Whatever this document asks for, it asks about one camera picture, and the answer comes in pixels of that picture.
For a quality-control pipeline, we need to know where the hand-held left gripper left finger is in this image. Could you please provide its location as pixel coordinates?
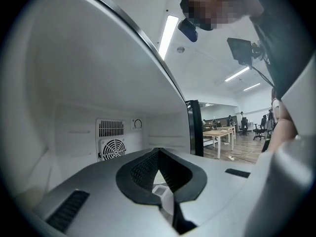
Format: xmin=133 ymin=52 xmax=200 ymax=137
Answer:
xmin=34 ymin=147 xmax=178 ymax=237

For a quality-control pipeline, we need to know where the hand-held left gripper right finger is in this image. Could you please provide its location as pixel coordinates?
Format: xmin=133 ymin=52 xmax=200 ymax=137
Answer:
xmin=159 ymin=147 xmax=255 ymax=235

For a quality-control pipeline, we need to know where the black mini fridge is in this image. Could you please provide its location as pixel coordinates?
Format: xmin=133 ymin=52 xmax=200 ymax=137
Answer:
xmin=4 ymin=0 xmax=205 ymax=203

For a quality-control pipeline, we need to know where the person's right forearm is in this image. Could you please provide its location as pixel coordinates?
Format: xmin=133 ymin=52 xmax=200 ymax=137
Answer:
xmin=267 ymin=102 xmax=299 ymax=154

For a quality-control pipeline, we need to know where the white-legged wooden table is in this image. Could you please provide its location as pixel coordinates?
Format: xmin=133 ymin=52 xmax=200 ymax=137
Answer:
xmin=202 ymin=129 xmax=235 ymax=159
xmin=217 ymin=124 xmax=237 ymax=143

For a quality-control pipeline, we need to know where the black mesh office chair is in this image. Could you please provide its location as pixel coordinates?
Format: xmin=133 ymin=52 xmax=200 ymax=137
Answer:
xmin=253 ymin=115 xmax=269 ymax=141
xmin=238 ymin=117 xmax=250 ymax=136

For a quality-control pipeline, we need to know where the long ceiling light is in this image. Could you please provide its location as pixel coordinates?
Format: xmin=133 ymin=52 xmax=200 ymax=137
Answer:
xmin=243 ymin=82 xmax=261 ymax=92
xmin=158 ymin=15 xmax=179 ymax=61
xmin=224 ymin=66 xmax=250 ymax=82

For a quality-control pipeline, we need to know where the black chest monitor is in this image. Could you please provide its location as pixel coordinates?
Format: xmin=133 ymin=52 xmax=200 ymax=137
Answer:
xmin=227 ymin=37 xmax=269 ymax=69

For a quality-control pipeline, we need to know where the person's black clothing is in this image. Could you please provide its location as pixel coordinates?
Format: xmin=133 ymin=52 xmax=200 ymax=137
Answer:
xmin=249 ymin=0 xmax=316 ymax=101

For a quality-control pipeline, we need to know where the person's head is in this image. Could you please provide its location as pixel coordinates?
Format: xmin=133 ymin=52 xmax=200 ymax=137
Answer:
xmin=180 ymin=0 xmax=265 ymax=32

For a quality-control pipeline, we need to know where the black monitor cable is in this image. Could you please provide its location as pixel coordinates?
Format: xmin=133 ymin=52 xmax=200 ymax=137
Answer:
xmin=251 ymin=65 xmax=277 ymax=89

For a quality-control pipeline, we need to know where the black head camera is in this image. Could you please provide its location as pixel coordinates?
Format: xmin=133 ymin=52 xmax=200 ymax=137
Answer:
xmin=177 ymin=18 xmax=199 ymax=43

